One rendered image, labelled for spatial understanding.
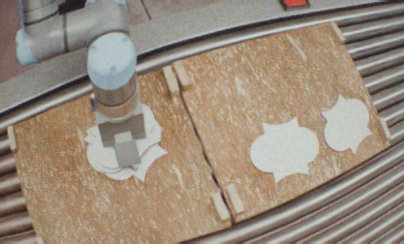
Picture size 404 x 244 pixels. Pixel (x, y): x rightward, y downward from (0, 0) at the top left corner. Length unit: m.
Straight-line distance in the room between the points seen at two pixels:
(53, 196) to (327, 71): 0.66
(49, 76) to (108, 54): 0.45
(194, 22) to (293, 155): 0.37
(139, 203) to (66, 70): 0.35
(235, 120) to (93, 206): 0.33
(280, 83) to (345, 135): 0.19
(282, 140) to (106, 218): 0.38
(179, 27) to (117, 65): 0.48
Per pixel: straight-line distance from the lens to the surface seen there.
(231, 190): 1.10
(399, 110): 1.32
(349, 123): 1.22
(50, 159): 1.17
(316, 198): 1.16
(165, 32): 1.29
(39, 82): 1.28
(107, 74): 0.83
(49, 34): 0.91
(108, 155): 1.10
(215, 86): 1.20
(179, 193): 1.12
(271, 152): 1.15
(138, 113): 0.98
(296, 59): 1.26
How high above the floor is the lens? 2.00
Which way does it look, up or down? 66 degrees down
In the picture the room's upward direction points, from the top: 6 degrees clockwise
